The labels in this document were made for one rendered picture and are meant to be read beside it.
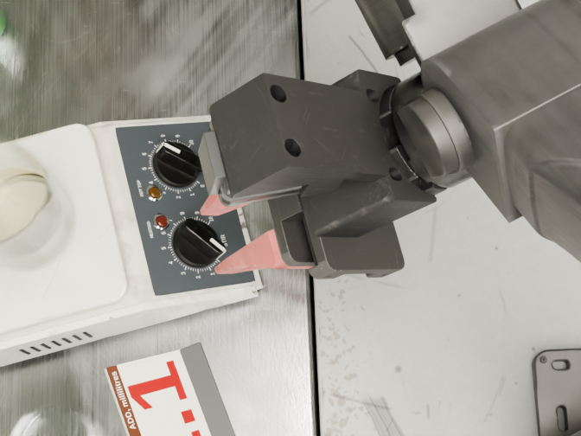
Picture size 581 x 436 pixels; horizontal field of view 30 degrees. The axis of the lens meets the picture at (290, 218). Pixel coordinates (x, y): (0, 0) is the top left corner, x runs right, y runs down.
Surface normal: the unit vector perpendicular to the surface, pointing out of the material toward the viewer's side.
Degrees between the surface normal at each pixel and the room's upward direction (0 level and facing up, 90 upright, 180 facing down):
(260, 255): 61
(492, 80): 26
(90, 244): 0
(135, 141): 30
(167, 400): 40
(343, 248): 50
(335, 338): 0
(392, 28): 56
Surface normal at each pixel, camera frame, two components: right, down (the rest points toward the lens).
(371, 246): 0.71, -0.35
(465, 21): 0.08, -0.01
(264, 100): -0.66, -0.03
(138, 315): 0.26, 0.93
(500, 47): -0.25, -0.60
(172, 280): 0.44, -0.35
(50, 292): -0.05, -0.25
